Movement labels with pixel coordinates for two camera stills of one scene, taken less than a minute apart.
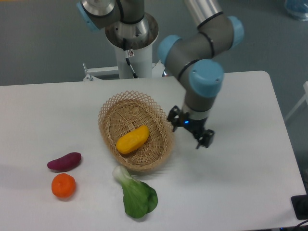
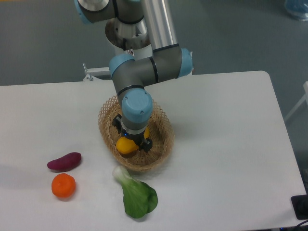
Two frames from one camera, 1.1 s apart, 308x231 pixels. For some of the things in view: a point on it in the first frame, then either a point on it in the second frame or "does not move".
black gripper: (195, 126) -> (146, 145)
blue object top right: (297, 9) does not move
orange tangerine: (63, 185) does not move
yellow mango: (133, 141) does not move
